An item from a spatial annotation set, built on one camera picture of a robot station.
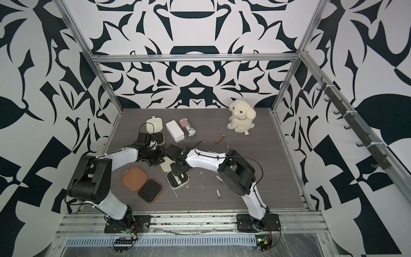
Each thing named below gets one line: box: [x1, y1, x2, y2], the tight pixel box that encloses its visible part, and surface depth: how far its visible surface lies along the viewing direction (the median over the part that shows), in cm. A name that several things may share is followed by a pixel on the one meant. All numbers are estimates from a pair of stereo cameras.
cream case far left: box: [145, 115, 165, 146], surface depth 109 cm
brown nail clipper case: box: [120, 165, 163, 204], surface depth 85 cm
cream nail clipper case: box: [159, 156, 190, 190], surface depth 89 cm
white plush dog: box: [226, 99, 257, 135], surface depth 98 cm
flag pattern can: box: [179, 117, 197, 137], surface depth 107 cm
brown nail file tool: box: [215, 134, 227, 145], surface depth 106 cm
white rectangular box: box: [165, 119, 186, 143], surface depth 105 cm
